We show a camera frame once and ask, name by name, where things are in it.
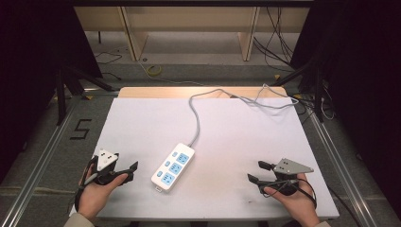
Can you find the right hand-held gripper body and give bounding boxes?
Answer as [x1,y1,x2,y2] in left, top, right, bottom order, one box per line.
[271,157,315,197]

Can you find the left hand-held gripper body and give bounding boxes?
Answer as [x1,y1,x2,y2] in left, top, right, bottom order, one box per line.
[89,148,130,186]

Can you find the white power strip blue sockets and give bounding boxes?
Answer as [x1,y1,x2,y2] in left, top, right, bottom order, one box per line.
[150,142,196,194]

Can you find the person's right hand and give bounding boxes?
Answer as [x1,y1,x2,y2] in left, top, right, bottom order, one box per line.
[262,178,320,227]

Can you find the person's left hand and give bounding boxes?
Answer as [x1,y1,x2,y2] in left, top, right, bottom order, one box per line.
[77,164,129,222]

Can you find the white table mat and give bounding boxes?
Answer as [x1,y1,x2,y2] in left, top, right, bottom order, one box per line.
[68,96,340,221]

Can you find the black metal stand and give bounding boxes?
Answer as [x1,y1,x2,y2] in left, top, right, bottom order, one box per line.
[270,61,325,124]
[55,64,115,127]

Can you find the yellow tape roll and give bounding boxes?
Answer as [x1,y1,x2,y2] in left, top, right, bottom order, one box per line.
[147,64,164,77]

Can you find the black curtain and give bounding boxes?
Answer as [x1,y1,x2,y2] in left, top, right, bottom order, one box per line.
[0,0,104,183]
[289,0,401,218]

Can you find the light wooden shelf unit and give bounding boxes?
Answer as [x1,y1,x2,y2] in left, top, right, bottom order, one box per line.
[73,6,311,62]

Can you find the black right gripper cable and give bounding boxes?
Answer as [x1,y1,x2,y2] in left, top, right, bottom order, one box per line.
[258,178,362,227]

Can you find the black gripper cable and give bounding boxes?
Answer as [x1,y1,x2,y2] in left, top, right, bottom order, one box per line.
[73,155,98,213]
[258,178,362,227]

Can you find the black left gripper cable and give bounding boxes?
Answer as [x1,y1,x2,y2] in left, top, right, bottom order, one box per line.
[73,155,98,213]

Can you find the aluminium floor rail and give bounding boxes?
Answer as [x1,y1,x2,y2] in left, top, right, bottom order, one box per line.
[294,94,381,227]
[0,89,121,227]

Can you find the grey power strip cable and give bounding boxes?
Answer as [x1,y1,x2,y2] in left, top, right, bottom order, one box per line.
[187,83,300,148]

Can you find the thin black floor cable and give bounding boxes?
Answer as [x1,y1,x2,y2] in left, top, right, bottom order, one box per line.
[94,51,123,81]

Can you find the bundle of black floor cables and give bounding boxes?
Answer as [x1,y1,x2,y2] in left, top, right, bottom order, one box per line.
[253,7,296,74]

